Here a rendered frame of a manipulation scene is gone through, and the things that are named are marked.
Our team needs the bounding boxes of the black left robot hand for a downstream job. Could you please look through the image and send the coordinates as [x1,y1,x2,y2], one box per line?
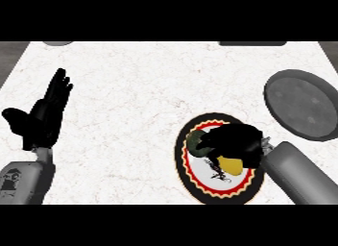
[0,67,75,152]

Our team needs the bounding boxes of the grey round pan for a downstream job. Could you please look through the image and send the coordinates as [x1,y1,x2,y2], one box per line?
[262,68,338,142]

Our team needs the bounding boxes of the grey round object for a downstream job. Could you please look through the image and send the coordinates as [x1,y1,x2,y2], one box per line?
[41,40,75,47]

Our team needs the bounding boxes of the yellow lemon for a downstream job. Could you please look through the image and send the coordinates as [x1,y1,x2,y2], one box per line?
[215,156,244,177]

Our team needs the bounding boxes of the dark green round fruit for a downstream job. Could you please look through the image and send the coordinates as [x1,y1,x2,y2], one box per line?
[184,130,209,159]

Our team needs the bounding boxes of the black red white plate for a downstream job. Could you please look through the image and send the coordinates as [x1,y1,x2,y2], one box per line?
[172,111,267,206]

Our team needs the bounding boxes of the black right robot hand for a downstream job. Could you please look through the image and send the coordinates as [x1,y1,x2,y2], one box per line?
[194,123,265,170]

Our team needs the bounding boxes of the dark grey flat object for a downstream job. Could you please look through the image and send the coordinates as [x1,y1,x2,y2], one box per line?
[218,40,287,47]

